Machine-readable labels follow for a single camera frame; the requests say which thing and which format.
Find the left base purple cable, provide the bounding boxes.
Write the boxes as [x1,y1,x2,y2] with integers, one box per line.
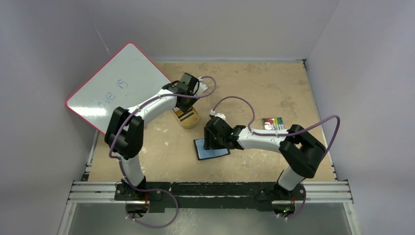
[125,188,180,230]

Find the pack of coloured markers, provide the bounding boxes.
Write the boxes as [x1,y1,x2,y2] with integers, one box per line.
[262,117,284,131]

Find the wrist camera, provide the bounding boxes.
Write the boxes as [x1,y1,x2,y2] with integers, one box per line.
[209,110,226,121]
[195,79,208,96]

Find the white board with pink rim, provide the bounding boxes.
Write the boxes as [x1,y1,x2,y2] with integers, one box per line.
[66,43,171,133]

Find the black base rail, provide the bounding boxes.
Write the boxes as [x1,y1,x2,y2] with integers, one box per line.
[115,182,306,214]

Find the aluminium frame rail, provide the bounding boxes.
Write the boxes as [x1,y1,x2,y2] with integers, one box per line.
[67,181,353,203]

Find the black card holder wallet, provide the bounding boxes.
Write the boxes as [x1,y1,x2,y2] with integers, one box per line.
[193,139,231,161]

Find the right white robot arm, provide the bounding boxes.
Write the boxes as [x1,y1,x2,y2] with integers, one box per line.
[204,117,326,199]

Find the beige oval card tray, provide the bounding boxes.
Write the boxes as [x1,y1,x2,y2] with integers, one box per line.
[172,106,199,129]

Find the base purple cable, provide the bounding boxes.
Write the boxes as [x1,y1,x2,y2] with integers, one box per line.
[125,188,180,230]
[276,188,309,221]

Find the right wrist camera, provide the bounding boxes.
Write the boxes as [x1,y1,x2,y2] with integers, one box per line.
[209,110,226,121]

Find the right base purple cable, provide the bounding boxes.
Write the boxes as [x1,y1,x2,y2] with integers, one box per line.
[276,188,309,221]

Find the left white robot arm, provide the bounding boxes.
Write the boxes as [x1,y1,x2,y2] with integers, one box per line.
[104,73,208,200]

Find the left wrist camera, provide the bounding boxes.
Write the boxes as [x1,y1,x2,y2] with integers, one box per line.
[195,79,208,96]

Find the gold credit card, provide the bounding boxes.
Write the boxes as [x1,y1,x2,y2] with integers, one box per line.
[180,112,194,122]

